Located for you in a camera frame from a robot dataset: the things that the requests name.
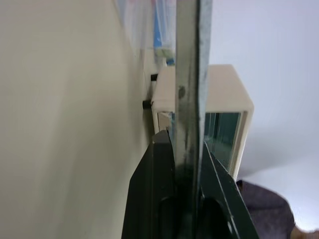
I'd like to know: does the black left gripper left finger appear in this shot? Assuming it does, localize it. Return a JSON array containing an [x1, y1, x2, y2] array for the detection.
[[121, 129, 178, 239]]

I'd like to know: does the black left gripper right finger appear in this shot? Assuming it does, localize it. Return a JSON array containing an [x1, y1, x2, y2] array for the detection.
[[199, 140, 260, 239]]

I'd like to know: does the grey metal bar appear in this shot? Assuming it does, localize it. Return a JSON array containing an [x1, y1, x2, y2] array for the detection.
[[174, 0, 213, 239]]

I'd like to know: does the cream toaster oven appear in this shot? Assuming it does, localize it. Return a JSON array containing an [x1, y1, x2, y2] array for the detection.
[[151, 64, 255, 178]]

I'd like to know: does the dark grey fabric object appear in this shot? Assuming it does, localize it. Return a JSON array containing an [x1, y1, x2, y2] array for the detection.
[[235, 179, 297, 239]]

